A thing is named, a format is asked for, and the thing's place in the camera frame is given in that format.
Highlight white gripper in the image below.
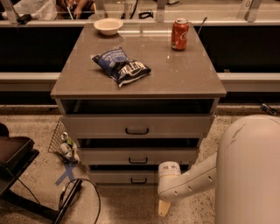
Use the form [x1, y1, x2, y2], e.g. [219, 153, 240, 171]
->
[158, 161, 181, 217]

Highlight grey drawer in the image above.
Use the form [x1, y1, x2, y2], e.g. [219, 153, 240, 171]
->
[87, 171, 158, 185]
[77, 148, 198, 165]
[61, 115, 214, 139]

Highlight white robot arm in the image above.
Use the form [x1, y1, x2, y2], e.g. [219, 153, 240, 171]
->
[158, 115, 280, 224]

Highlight grey drawer cabinet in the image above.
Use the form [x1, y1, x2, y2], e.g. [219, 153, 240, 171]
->
[51, 24, 226, 173]

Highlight small bottles in basket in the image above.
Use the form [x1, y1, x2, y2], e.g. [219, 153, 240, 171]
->
[59, 132, 79, 163]

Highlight blue can on floor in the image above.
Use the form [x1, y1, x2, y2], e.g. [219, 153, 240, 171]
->
[261, 103, 277, 116]

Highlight blue kettle chips bag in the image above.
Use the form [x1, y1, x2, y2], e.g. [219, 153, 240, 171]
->
[91, 46, 151, 88]

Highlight orange soda can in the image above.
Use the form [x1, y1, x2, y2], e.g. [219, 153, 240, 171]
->
[171, 18, 189, 51]

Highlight white bowl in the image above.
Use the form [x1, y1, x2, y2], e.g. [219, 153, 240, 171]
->
[94, 18, 123, 36]

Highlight white plastic bag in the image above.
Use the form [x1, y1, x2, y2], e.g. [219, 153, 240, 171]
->
[1, 0, 57, 21]

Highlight wire mesh basket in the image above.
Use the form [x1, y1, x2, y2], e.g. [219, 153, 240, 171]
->
[48, 119, 74, 165]

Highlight black cable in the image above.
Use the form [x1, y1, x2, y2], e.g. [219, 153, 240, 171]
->
[17, 178, 102, 224]

